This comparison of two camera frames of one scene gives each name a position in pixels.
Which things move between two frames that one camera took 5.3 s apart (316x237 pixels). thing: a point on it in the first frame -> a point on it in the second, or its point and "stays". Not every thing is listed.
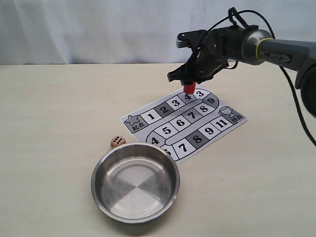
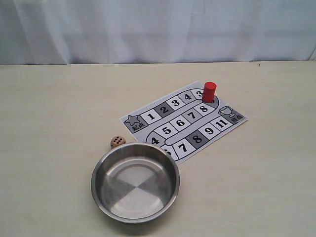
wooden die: [116, 140] stays
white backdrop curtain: [130, 32] stays
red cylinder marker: [189, 89] -> [209, 90]
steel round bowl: [135, 182] stays
